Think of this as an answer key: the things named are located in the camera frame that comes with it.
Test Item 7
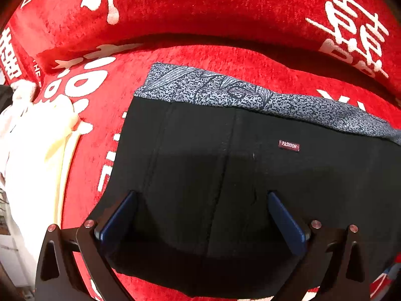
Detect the black pants grey waistband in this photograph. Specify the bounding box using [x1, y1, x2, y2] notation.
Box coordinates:
[92, 63, 400, 297]

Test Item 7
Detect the white cream cloth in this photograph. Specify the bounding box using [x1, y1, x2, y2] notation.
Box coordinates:
[1, 80, 80, 284]

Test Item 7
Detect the red sofa seat cover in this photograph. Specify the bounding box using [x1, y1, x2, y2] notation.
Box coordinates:
[31, 41, 401, 301]

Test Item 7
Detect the red sofa back cushion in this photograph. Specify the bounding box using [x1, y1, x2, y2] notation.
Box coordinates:
[8, 0, 400, 93]

